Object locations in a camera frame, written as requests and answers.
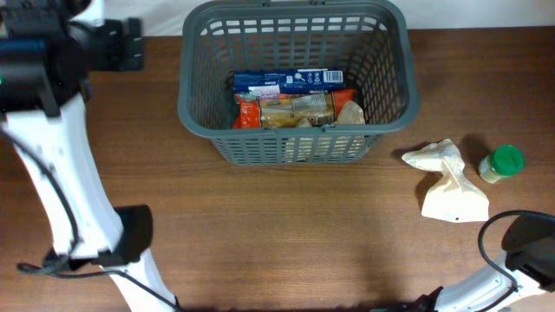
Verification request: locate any orange pasta package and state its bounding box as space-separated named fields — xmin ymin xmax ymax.
xmin=232 ymin=89 xmax=357 ymax=129

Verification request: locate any blue cardboard box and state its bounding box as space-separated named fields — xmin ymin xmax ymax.
xmin=233 ymin=68 xmax=346 ymax=96

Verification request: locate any beige pouch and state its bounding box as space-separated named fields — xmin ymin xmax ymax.
xmin=402 ymin=139 xmax=489 ymax=223
xmin=285 ymin=100 xmax=367 ymax=162

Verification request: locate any green lid jar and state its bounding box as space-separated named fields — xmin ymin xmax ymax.
xmin=478 ymin=146 xmax=526 ymax=184

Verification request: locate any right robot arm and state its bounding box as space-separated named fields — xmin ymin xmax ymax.
xmin=410 ymin=210 xmax=554 ymax=312

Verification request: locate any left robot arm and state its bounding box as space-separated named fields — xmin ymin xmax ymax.
xmin=1 ymin=0 xmax=180 ymax=311

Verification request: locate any grey plastic basket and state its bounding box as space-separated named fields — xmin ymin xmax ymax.
xmin=177 ymin=0 xmax=420 ymax=166

